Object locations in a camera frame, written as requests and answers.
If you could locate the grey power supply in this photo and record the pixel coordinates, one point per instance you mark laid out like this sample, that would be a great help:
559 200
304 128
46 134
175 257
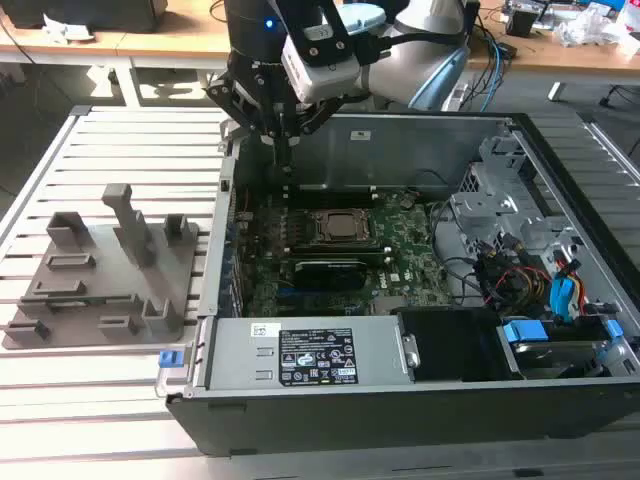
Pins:
235 350

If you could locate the silver drive cage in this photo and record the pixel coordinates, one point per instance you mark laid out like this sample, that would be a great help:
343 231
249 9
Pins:
480 215

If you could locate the black chair base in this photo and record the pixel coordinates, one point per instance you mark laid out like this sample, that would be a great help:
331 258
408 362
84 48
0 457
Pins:
622 95

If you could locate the black graphics card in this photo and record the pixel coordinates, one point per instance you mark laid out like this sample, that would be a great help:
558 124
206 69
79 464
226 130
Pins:
330 275

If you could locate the wooden desk with white frame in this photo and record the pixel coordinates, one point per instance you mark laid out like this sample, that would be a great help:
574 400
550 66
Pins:
150 45

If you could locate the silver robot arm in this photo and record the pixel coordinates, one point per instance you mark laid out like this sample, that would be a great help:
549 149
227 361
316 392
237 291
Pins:
405 65

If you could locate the hard disk in blue carrier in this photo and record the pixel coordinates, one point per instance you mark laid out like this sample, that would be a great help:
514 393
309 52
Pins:
525 335

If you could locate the white power strip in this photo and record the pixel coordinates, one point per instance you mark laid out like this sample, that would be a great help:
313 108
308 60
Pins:
456 95

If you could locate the silver CPU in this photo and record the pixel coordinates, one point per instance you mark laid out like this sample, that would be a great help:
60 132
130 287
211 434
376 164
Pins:
347 225

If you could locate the crumpled white paper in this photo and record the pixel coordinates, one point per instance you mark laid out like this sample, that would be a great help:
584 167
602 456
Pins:
65 30

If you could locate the green motherboard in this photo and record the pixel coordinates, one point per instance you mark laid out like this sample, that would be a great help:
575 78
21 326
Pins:
400 280

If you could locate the black device on desk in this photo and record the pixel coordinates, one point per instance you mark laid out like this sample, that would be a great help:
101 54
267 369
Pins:
100 12

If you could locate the CPU socket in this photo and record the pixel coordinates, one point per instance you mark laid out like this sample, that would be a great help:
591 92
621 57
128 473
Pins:
320 235

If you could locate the black drive shroud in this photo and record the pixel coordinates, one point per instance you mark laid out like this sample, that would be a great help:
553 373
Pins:
450 345

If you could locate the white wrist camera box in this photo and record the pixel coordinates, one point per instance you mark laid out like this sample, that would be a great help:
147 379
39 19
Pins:
322 70

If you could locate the grey parts rack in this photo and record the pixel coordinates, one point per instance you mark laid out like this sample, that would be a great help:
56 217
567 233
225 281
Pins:
115 280

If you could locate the small black box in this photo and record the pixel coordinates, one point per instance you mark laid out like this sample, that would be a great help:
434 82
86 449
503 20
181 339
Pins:
522 22

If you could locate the wooden desk with clutter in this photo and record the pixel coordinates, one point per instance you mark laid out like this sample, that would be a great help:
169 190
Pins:
550 57

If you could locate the clear plastic bag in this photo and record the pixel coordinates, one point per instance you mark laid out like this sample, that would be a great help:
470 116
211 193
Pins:
590 25

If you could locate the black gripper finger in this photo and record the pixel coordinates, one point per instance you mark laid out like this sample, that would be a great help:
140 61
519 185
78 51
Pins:
240 102
315 117

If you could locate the blue case latch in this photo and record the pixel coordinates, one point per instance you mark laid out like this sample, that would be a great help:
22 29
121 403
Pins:
168 359

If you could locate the open black PC case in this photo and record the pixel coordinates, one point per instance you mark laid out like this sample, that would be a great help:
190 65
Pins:
350 425

